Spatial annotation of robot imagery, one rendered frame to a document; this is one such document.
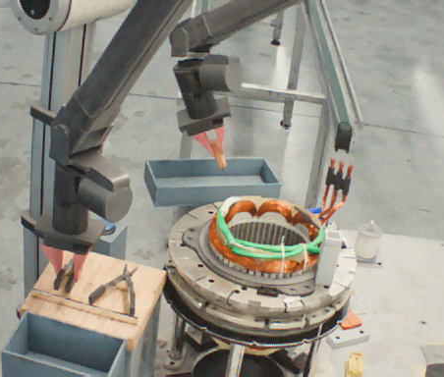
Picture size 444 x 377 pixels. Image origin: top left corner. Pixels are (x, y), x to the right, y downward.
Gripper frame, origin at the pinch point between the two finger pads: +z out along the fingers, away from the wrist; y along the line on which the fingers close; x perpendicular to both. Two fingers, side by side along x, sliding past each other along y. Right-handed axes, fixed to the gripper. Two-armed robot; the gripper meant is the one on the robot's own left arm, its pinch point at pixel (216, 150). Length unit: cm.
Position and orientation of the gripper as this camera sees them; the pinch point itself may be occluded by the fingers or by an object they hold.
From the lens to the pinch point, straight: 177.3
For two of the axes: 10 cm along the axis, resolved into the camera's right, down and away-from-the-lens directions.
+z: 2.8, 7.9, 5.4
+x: -1.1, -5.3, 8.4
